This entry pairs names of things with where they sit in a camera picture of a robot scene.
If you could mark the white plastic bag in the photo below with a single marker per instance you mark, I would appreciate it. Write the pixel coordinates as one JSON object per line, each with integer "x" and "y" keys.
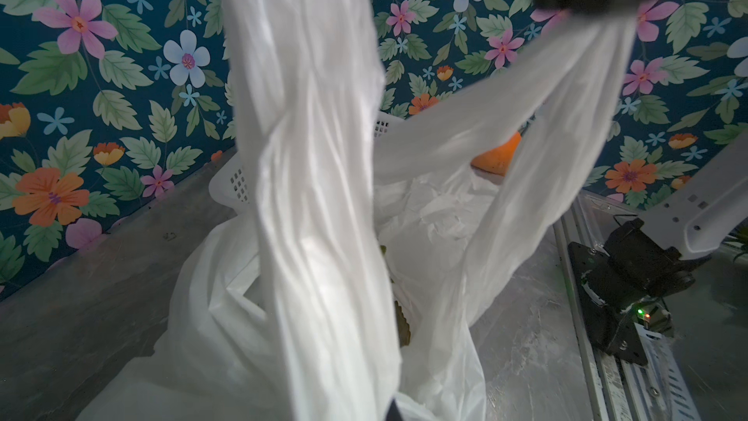
{"x": 286, "y": 312}

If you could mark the green pineapple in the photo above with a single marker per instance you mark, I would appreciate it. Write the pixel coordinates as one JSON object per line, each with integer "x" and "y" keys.
{"x": 403, "y": 327}

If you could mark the orange plush toy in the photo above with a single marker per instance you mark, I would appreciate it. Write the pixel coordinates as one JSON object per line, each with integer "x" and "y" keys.
{"x": 497, "y": 161}

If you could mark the pineapples outside the cell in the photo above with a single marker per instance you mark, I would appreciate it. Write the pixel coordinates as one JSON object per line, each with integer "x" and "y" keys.
{"x": 738, "y": 240}

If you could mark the white perforated plastic basket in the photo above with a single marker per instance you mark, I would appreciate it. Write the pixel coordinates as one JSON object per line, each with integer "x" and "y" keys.
{"x": 229, "y": 186}

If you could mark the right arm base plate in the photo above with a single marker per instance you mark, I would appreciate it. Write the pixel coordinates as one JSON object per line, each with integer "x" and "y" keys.
{"x": 614, "y": 308}

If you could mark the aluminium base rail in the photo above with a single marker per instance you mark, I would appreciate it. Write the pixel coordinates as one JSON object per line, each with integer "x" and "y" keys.
{"x": 619, "y": 390}

